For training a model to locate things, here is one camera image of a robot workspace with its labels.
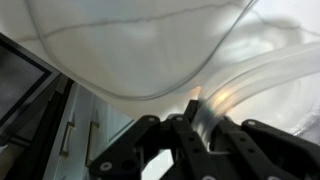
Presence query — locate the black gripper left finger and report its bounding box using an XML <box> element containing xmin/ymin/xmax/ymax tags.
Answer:
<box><xmin>87</xmin><ymin>99</ymin><xmax>218</xmax><ymax>180</ymax></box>

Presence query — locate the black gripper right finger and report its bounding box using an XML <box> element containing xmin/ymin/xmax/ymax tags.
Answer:
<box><xmin>213</xmin><ymin>115</ymin><xmax>320</xmax><ymax>180</ymax></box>

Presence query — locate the clear plastic bowl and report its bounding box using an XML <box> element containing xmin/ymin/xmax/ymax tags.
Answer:
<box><xmin>24</xmin><ymin>0</ymin><xmax>320</xmax><ymax>148</ymax></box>

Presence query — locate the white cabinet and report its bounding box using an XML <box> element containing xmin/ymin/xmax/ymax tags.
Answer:
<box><xmin>42</xmin><ymin>82</ymin><xmax>135</xmax><ymax>180</ymax></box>

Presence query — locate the black glass stove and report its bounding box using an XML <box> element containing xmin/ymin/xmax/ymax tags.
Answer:
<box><xmin>0</xmin><ymin>32</ymin><xmax>75</xmax><ymax>180</ymax></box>

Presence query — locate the brass cabinet handle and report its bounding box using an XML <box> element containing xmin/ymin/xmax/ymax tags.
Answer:
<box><xmin>59</xmin><ymin>120</ymin><xmax>77</xmax><ymax>158</ymax></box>
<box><xmin>84</xmin><ymin>119</ymin><xmax>101</xmax><ymax>167</ymax></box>

